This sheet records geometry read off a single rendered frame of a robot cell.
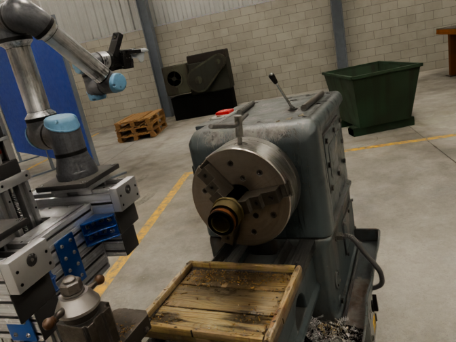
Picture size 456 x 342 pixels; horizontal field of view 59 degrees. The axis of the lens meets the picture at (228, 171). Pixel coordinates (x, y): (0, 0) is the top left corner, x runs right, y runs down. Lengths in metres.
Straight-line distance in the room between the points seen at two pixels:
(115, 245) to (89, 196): 0.21
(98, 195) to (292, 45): 9.92
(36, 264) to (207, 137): 0.64
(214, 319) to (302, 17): 10.41
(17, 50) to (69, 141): 0.37
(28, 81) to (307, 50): 9.87
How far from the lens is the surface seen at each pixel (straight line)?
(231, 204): 1.10
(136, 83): 12.02
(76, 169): 1.58
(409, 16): 11.53
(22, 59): 1.69
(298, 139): 1.26
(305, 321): 1.30
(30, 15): 1.60
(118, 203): 1.51
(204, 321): 1.07
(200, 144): 1.39
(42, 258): 1.22
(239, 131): 1.17
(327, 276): 1.44
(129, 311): 0.94
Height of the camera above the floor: 1.51
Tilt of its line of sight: 17 degrees down
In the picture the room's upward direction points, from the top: 12 degrees counter-clockwise
